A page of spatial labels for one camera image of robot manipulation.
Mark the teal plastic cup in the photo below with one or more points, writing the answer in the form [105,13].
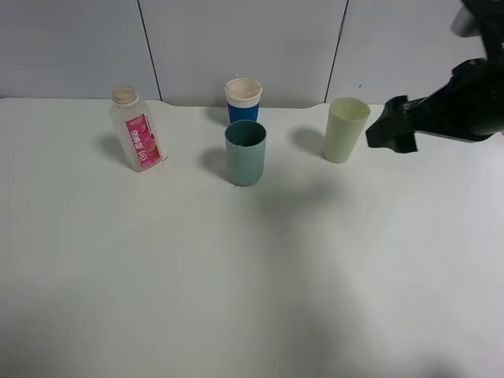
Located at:
[245,142]

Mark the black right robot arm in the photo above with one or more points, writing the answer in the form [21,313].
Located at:
[475,18]

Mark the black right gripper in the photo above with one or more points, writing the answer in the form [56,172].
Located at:
[468,108]

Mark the pale yellow-green plastic cup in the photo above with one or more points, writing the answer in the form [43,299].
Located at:
[346,120]

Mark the blue cup with white rim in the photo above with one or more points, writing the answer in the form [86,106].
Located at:
[243,96]

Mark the pink label drink bottle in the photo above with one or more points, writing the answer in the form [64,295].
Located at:
[134,126]

